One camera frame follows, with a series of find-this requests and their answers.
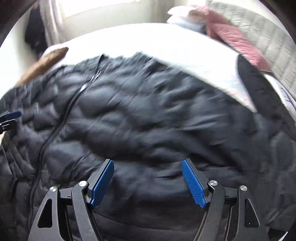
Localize black puffer jacket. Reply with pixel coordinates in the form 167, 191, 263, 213
1, 53, 295, 240

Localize brown blanket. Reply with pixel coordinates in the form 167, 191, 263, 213
15, 47, 69, 87

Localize grey curtain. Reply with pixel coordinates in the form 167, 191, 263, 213
39, 0, 64, 46

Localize black garment on bed edge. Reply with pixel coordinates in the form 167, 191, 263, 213
237, 55, 295, 140

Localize white printed pillow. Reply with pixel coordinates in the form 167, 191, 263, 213
264, 74, 295, 113

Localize light blue bed sheet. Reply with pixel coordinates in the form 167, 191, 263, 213
44, 23, 256, 112

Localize pink velvet pillow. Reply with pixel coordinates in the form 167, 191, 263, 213
190, 5, 271, 72

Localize folded light blue blanket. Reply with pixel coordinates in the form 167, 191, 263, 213
176, 22, 206, 35

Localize grey quilted headboard cushion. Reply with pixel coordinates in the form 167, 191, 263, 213
207, 1, 295, 96

